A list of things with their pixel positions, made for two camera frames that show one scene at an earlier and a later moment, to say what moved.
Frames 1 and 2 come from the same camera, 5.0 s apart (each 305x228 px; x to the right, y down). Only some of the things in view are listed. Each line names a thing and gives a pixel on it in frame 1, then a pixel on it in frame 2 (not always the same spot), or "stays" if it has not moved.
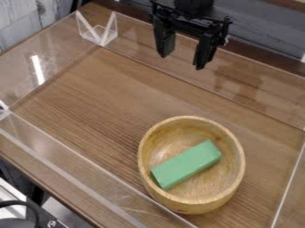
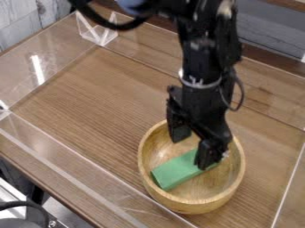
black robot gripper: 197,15 -> 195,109
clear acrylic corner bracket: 99,35 stays
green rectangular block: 186,165 stays
